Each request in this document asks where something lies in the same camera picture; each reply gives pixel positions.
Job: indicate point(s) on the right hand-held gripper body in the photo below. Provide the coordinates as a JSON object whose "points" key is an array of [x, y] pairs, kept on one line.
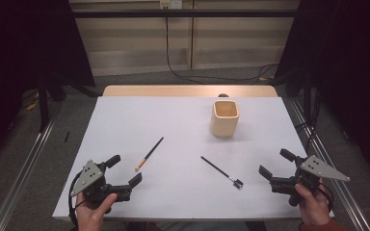
{"points": [[308, 179]]}

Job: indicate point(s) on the yellow floor tape strip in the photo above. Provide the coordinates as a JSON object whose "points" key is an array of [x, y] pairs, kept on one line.
{"points": [[31, 106]]}

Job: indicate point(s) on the white wall socket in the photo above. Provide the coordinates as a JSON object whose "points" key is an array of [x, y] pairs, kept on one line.
{"points": [[171, 4]]}

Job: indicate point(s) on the person's left hand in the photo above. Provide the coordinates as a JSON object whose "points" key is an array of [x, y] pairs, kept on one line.
{"points": [[90, 218]]}

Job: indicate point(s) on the beige square holder cup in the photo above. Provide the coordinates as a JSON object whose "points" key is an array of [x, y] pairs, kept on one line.
{"points": [[224, 126]]}

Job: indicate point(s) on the black curtain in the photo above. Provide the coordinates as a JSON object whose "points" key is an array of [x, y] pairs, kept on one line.
{"points": [[350, 64], [19, 41]]}

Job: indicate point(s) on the person's right hand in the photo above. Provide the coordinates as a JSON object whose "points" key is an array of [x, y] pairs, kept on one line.
{"points": [[314, 205]]}

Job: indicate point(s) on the black metal stand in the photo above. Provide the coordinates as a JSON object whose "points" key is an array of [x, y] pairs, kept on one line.
{"points": [[307, 96], [43, 106]]}

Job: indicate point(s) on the small black floor piece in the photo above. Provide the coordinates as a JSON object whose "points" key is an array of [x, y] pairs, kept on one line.
{"points": [[66, 136]]}

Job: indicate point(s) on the black horizontal metal bar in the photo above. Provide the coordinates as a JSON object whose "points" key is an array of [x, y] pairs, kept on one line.
{"points": [[205, 13]]}

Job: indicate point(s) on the black brush with dark head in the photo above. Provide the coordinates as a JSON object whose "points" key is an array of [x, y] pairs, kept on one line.
{"points": [[218, 169]]}

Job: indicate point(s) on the orange-tipped brown pencil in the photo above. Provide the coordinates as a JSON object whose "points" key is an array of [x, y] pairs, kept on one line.
{"points": [[151, 152]]}

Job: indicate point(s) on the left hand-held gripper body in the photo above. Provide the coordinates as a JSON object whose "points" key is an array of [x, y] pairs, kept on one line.
{"points": [[93, 187]]}

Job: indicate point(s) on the white table cover sheet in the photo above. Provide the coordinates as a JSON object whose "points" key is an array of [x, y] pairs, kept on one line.
{"points": [[173, 122]]}

